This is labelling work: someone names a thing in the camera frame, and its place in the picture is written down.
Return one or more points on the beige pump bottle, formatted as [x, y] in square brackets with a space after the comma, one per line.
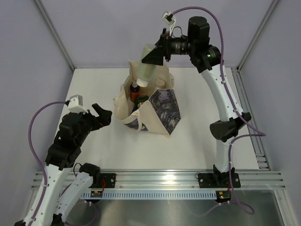
[160, 82]

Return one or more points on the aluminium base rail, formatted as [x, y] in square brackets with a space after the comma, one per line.
[187, 179]

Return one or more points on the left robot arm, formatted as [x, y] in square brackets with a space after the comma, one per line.
[52, 206]

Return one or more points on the orange blue spray bottle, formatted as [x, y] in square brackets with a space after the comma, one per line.
[134, 91]

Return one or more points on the right aluminium frame post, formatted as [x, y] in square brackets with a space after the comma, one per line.
[260, 29]

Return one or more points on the aluminium frame post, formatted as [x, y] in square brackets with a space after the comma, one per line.
[49, 24]
[260, 29]

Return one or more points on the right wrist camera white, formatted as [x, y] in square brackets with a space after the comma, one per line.
[170, 20]

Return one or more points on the beige canvas tote bag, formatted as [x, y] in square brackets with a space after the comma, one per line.
[159, 114]

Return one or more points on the green bottle beige cap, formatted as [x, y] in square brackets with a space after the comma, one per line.
[145, 72]

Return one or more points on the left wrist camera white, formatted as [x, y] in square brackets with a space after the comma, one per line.
[75, 104]

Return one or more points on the left aluminium frame post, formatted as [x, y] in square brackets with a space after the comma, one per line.
[49, 24]

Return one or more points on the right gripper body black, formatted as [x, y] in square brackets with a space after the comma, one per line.
[179, 46]

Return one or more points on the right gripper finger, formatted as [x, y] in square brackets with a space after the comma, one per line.
[162, 39]
[153, 55]

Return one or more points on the white slotted cable duct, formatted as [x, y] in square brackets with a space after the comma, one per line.
[149, 195]

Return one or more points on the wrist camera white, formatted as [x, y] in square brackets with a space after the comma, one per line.
[75, 104]
[170, 20]

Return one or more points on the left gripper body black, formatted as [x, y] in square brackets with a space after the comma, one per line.
[90, 123]

